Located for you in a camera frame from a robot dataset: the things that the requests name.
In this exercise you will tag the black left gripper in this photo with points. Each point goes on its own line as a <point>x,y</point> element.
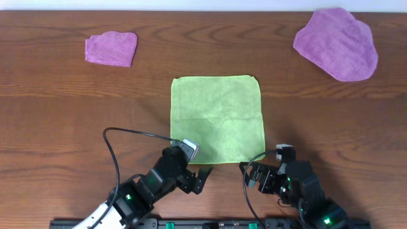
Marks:
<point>187,186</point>

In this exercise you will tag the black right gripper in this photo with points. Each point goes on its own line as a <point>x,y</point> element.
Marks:
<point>249,179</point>

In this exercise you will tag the green microfiber cloth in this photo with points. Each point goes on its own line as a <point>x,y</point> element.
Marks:
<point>223,114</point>

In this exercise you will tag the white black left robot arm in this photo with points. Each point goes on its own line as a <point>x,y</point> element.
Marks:
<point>135,197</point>

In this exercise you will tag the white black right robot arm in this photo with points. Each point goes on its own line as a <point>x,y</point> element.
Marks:
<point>330,215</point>

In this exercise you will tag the small folded purple cloth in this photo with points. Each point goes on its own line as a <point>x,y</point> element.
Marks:
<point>111,48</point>

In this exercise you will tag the large purple cloth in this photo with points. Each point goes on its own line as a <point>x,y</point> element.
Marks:
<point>339,44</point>

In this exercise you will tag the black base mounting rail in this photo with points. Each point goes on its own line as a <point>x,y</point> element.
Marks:
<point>152,223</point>

